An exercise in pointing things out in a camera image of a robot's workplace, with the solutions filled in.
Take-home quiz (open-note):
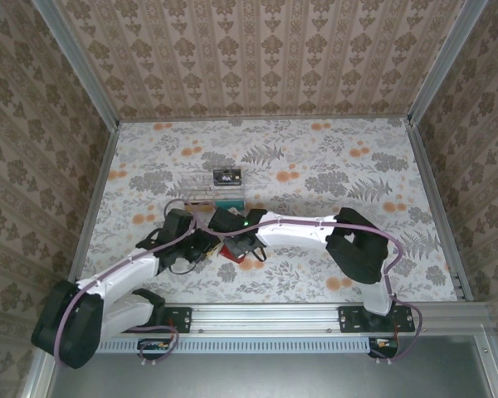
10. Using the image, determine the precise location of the red card holder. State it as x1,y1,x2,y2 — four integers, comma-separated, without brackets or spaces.
220,244,247,265

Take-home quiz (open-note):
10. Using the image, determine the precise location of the clear acrylic card stand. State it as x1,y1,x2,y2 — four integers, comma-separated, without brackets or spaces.
181,167,247,211

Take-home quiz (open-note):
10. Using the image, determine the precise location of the black printed card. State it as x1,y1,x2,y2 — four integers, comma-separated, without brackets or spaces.
212,167,244,187

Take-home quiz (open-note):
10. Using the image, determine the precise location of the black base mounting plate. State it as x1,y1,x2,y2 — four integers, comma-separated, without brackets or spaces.
118,305,192,334
339,305,416,334

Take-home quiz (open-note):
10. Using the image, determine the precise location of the grey metal panel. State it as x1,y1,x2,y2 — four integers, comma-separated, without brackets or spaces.
45,350,498,398

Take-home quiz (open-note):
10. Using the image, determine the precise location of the purple cable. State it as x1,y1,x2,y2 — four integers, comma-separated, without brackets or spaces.
53,197,201,368
201,218,425,366

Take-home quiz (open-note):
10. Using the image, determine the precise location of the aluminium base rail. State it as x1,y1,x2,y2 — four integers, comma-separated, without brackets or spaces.
97,301,493,335

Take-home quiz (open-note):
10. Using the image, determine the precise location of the white slotted cable duct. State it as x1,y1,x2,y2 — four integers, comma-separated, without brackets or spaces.
95,336,373,354

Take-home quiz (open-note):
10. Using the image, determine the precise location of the black connector box with wires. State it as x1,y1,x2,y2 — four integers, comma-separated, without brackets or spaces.
367,336,399,360
137,337,178,360

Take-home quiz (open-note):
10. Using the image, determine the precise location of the thin aluminium frame rail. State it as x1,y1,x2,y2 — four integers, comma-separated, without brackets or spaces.
118,117,412,124

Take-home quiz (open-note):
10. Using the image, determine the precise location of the aluminium frame post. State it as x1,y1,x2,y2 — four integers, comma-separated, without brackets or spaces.
407,0,491,125
31,0,121,129

